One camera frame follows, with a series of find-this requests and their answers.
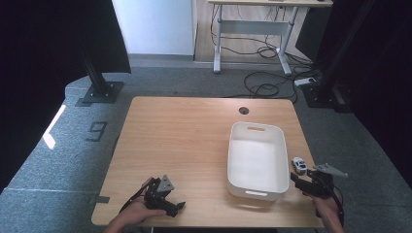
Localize black tape strip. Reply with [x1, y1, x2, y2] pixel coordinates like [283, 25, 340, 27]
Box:
[88, 193, 111, 205]

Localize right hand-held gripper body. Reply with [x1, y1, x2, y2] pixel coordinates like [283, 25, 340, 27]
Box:
[304, 163, 349, 199]

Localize white panel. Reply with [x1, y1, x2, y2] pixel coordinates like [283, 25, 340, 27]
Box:
[111, 0, 198, 56]

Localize white plastic basket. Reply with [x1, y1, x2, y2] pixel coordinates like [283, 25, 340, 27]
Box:
[226, 121, 291, 202]

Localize person's left hand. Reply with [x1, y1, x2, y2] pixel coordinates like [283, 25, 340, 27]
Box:
[120, 177, 167, 226]

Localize white power strip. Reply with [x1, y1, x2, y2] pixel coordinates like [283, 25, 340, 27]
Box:
[293, 77, 317, 87]

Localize black metal stand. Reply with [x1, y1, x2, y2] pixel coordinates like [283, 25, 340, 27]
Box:
[300, 0, 378, 114]
[76, 48, 125, 108]

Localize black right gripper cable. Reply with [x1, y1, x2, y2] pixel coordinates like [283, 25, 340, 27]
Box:
[322, 179, 346, 227]

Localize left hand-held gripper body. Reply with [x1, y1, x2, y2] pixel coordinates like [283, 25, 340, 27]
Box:
[144, 175, 178, 212]

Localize person's right hand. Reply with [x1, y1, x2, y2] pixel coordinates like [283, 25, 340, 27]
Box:
[312, 190, 344, 222]

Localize black floor cables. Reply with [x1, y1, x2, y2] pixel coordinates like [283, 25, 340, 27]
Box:
[210, 4, 324, 104]

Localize black curtain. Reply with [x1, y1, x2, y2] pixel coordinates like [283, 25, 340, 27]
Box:
[315, 0, 412, 183]
[0, 0, 132, 193]

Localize white toy car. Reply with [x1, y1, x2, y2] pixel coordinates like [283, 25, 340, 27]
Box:
[292, 156, 308, 176]

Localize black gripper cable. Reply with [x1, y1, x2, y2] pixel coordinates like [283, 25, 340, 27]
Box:
[119, 181, 154, 214]
[322, 179, 346, 227]

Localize white desk with metal legs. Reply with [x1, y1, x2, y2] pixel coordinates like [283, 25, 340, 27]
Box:
[207, 0, 334, 76]

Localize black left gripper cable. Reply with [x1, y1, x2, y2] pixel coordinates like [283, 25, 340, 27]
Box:
[119, 181, 154, 214]

